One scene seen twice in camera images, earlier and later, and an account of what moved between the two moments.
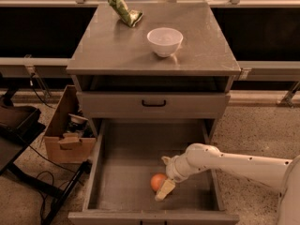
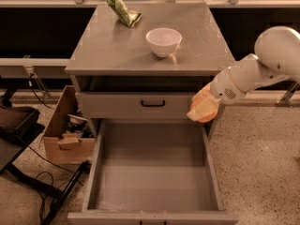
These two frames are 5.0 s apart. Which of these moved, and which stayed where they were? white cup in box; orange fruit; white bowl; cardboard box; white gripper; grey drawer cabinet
Moved: white gripper; orange fruit
Stayed: cardboard box; white bowl; grey drawer cabinet; white cup in box
